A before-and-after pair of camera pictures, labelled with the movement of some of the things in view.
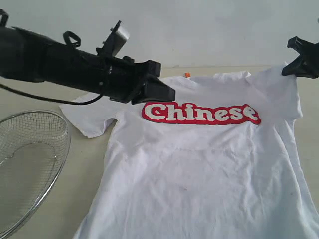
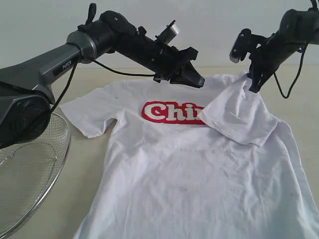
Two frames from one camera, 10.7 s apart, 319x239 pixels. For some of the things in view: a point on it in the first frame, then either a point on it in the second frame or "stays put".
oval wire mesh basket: x=34 y=148 stays put
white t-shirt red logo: x=221 y=160 stays put
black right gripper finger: x=308 y=52 -> x=258 y=80
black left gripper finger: x=154 y=89 -> x=189 y=76
